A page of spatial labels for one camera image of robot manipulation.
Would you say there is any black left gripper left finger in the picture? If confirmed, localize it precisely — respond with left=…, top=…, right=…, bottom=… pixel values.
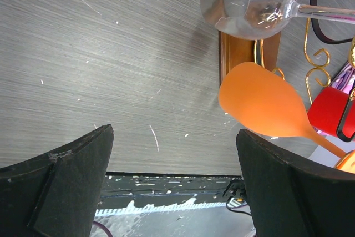
left=1, top=124, right=114, bottom=236

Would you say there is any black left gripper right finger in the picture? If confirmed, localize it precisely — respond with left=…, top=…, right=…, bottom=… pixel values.
left=236, top=129, right=354, bottom=236

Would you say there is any red wine glass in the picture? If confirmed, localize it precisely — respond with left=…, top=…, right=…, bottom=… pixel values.
left=308, top=87, right=354, bottom=142

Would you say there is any clear wine glass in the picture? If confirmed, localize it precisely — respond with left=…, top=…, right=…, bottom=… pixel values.
left=200, top=0, right=354, bottom=40

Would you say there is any orange wine glass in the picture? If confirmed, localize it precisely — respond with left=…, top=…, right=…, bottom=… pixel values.
left=218, top=62, right=354, bottom=173

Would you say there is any purple cartoon pouch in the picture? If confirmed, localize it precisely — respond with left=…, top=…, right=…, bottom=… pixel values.
left=315, top=63, right=354, bottom=135

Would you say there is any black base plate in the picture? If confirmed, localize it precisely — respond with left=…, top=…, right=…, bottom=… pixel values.
left=100, top=172, right=244, bottom=199

